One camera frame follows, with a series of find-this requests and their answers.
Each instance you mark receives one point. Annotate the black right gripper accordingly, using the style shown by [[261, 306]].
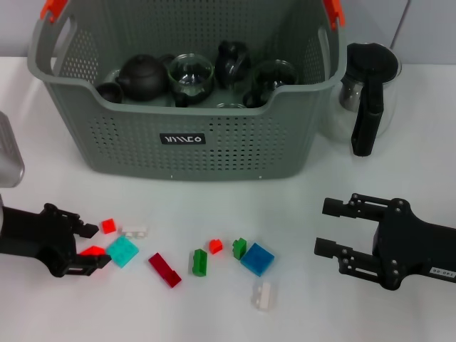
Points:
[[413, 249]]

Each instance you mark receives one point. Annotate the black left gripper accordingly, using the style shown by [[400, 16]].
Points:
[[35, 235]]

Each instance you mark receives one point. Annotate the red house-shaped block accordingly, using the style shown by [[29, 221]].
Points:
[[93, 250]]

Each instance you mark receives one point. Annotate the small red block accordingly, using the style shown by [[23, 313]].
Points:
[[215, 246], [108, 226]]

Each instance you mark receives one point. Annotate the dark red long block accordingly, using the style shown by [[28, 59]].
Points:
[[164, 269]]

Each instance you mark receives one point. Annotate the blue square block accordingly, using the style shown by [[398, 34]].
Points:
[[257, 259]]

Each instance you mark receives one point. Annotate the translucent white block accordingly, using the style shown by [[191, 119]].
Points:
[[263, 295]]

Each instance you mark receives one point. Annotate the long green block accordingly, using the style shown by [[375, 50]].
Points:
[[199, 263]]

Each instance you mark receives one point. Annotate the small green block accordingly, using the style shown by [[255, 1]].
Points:
[[239, 248]]

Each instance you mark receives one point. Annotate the grey perforated storage bin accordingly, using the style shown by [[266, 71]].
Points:
[[231, 149]]

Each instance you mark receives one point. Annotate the white flat brick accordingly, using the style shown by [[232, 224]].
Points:
[[134, 231]]

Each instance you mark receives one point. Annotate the small black tea bowl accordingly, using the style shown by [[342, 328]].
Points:
[[109, 93]]

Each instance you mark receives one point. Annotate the black clay teapot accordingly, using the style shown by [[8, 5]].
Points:
[[142, 78]]

